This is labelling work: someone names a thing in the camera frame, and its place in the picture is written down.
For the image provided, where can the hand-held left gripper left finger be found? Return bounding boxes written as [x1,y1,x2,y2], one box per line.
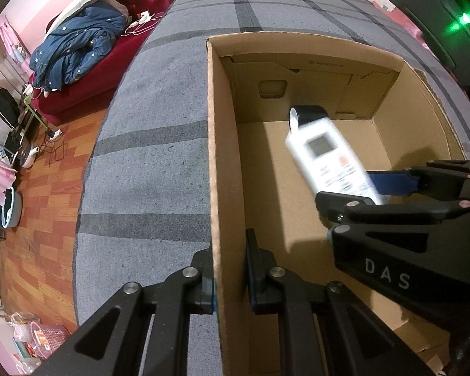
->
[31,248,220,376]

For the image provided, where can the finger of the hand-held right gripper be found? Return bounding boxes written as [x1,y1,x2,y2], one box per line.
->
[366,160,470,201]
[315,191,470,333]

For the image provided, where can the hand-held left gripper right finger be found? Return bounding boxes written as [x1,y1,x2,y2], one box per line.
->
[245,228,427,376]

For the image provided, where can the white remote control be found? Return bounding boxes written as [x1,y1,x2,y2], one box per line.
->
[285,119,384,206]

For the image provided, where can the black cylindrical speaker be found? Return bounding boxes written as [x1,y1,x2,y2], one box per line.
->
[289,105,330,130]

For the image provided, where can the cardboard box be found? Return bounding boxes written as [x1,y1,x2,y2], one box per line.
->
[206,31,470,376]

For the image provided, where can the pink satin cloth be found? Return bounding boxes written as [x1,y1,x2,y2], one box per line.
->
[392,6,433,50]

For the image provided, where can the grey plaid blanket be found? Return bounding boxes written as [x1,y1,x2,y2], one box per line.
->
[74,0,470,326]

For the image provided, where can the pink plastic basket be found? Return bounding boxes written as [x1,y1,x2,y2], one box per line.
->
[29,321,71,359]

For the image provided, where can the blue plastic basin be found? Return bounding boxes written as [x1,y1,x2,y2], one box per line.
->
[1,188,23,228]

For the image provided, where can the red velvet sofa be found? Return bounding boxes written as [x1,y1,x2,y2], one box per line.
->
[29,0,177,126]

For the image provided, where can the metal clothes rack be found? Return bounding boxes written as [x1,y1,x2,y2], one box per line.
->
[0,35,50,144]

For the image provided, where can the blue star-print jacket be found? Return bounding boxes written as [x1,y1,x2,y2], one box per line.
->
[29,2,128,91]

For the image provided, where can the black hanging garment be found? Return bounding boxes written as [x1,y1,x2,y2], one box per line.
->
[0,84,20,131]

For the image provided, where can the brown garment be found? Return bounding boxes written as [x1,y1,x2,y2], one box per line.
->
[104,0,130,17]

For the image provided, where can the white pillow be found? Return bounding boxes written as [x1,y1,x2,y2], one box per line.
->
[45,0,120,34]

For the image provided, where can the white charger cables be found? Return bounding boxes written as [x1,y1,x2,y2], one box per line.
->
[123,11,165,37]

